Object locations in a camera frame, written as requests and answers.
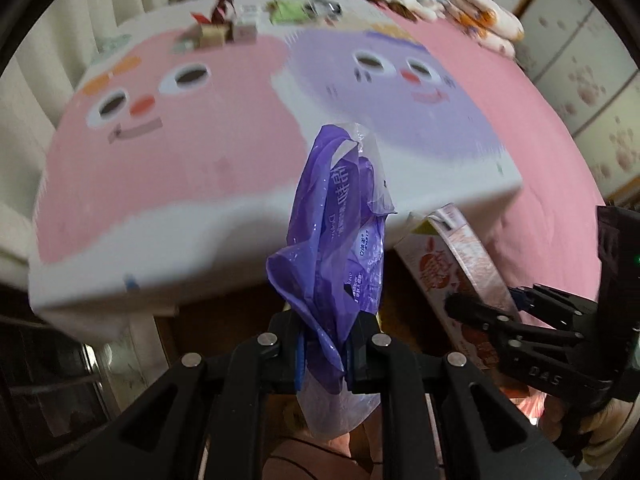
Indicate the white paw print wardrobe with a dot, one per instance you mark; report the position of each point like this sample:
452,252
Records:
577,61

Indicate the white curtain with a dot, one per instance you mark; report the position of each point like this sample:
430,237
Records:
46,47

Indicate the crumpled green paper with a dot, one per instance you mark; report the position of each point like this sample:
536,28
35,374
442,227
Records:
289,12

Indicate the white barcode small box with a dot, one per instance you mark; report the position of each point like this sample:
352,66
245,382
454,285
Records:
244,27

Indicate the small brown cardboard box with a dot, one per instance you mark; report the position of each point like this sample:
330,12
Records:
202,36

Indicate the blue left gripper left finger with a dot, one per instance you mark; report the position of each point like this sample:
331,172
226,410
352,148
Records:
299,361

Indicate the red cigarette pack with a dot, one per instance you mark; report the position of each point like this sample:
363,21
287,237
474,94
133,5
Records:
223,12

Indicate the purple plastic bag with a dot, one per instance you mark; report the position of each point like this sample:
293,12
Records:
331,269

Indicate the metal shelf rack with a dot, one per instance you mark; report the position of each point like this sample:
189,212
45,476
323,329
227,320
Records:
52,395

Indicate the pink bed sheet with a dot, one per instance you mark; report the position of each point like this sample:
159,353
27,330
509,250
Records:
548,234

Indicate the cartoon face play mat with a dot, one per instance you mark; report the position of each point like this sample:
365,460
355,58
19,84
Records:
173,170

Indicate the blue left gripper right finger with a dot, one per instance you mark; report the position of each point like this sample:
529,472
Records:
349,366

